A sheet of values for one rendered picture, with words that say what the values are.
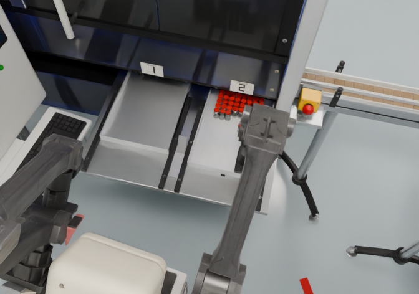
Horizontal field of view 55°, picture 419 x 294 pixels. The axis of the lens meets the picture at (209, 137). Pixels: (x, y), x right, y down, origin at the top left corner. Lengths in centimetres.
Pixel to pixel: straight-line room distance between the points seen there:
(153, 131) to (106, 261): 77
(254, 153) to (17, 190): 43
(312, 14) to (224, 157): 59
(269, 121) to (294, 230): 160
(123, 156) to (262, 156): 82
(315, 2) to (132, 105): 80
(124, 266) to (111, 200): 157
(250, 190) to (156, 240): 153
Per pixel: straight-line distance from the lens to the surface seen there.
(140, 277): 85
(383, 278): 244
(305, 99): 149
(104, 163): 151
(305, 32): 127
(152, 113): 159
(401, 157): 279
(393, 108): 171
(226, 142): 152
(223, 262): 90
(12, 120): 170
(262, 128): 78
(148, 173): 146
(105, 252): 90
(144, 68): 155
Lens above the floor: 219
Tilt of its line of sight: 59 degrees down
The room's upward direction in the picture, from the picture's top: 3 degrees clockwise
